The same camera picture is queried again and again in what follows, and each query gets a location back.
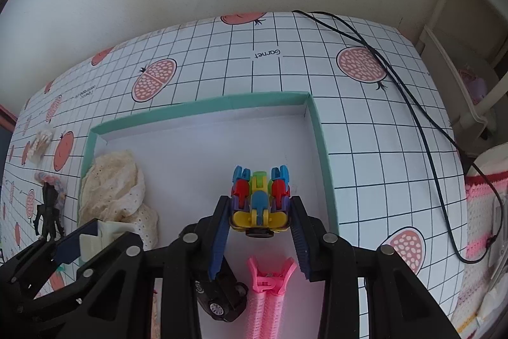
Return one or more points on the white hair claw clip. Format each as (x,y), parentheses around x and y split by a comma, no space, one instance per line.
(107,231)

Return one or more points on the colourful block toy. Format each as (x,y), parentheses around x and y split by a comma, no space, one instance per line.
(260,200)

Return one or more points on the pink hair roller clip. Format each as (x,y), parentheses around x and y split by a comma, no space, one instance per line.
(270,315)

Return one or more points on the purple soft item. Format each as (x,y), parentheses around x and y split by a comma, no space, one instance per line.
(474,85)

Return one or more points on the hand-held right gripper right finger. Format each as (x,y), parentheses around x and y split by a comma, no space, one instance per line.
(299,243)

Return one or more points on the teal cardboard box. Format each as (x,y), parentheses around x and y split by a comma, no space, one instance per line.
(198,148)

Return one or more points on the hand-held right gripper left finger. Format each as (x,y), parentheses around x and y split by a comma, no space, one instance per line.
(219,239)

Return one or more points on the black toy figure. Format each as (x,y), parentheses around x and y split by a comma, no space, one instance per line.
(49,208)

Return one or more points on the pink crochet blanket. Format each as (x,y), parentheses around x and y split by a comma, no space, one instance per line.
(480,212)

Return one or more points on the cream lace cloth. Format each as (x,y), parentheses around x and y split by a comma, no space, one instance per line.
(115,184)

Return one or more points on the pink wooden frame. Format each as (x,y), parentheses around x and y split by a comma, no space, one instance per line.
(7,115)

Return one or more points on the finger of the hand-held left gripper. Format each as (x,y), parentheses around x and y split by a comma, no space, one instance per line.
(75,240)
(47,291)

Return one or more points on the white wooden shelf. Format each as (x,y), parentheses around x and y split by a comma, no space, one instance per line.
(476,112)

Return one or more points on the black toy car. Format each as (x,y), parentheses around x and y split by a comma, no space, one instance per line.
(222,303)

